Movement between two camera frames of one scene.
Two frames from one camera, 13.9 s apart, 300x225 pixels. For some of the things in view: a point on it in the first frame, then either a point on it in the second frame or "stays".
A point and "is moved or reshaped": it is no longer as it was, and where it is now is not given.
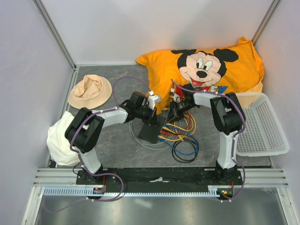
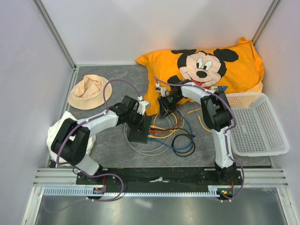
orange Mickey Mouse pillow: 235,69 stays
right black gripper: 174,114 -> 165,108
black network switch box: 151,132 is moved or reshaped
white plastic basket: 263,134 stays
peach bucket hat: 92,91 stays
